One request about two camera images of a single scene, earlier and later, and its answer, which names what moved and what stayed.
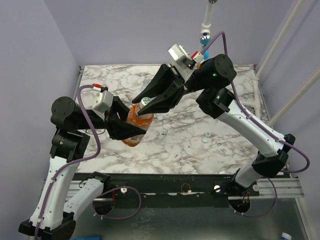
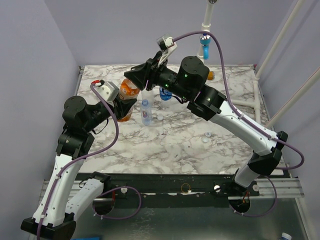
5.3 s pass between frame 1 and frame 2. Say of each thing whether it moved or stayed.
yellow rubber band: stayed
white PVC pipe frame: stayed
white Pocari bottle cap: stayed
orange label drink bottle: moved
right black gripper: moved
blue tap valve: stayed
